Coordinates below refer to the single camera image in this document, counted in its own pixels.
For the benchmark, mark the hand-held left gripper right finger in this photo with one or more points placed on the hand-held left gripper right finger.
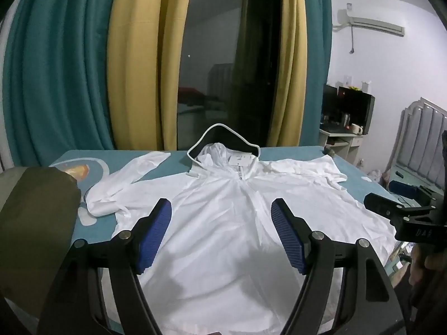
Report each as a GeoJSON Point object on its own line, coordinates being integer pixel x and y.
{"type": "Point", "coordinates": [285, 233]}

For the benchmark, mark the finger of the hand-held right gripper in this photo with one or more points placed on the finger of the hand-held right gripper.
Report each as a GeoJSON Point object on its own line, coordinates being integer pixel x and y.
{"type": "Point", "coordinates": [380, 205]}
{"type": "Point", "coordinates": [403, 187]}

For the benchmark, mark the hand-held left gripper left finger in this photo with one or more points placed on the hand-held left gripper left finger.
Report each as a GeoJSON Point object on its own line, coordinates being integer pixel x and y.
{"type": "Point", "coordinates": [158, 232]}

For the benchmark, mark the white hooded jacket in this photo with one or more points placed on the white hooded jacket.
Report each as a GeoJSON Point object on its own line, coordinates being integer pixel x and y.
{"type": "Point", "coordinates": [216, 251]}

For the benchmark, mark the person's right hand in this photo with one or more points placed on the person's right hand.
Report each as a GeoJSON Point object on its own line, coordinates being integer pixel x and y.
{"type": "Point", "coordinates": [417, 265]}

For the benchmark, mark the grey padded headboard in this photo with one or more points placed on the grey padded headboard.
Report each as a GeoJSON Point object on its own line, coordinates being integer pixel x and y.
{"type": "Point", "coordinates": [426, 139]}

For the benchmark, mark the white desk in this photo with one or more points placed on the white desk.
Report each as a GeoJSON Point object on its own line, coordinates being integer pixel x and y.
{"type": "Point", "coordinates": [356, 146]}

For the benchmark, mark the small olive green object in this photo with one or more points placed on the small olive green object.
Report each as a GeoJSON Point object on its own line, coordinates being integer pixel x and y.
{"type": "Point", "coordinates": [328, 151]}

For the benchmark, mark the white mug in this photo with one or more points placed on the white mug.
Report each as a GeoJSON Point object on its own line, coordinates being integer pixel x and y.
{"type": "Point", "coordinates": [356, 129]}

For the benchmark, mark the blue dinosaur print blanket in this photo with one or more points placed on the blue dinosaur print blanket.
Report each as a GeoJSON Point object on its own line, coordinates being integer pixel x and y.
{"type": "Point", "coordinates": [297, 153]}

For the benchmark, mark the black cabinet on desk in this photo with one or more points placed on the black cabinet on desk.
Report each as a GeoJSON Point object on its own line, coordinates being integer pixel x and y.
{"type": "Point", "coordinates": [359, 111]}

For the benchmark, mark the steel thermos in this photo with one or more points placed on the steel thermos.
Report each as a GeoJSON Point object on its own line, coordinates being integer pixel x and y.
{"type": "Point", "coordinates": [345, 119]}

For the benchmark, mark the olive green cloth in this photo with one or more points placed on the olive green cloth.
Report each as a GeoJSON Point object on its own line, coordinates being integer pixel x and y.
{"type": "Point", "coordinates": [31, 223]}

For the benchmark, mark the teal curtain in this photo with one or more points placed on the teal curtain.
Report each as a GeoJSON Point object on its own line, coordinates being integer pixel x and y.
{"type": "Point", "coordinates": [63, 76]}
{"type": "Point", "coordinates": [316, 59]}

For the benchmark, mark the yellow curtain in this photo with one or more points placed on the yellow curtain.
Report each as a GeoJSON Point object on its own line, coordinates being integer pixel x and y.
{"type": "Point", "coordinates": [139, 59]}
{"type": "Point", "coordinates": [290, 76]}

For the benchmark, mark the white air conditioner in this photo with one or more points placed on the white air conditioner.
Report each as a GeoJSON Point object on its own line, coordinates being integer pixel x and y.
{"type": "Point", "coordinates": [377, 25]}

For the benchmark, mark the glass window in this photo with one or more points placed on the glass window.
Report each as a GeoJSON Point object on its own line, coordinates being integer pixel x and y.
{"type": "Point", "coordinates": [209, 42]}

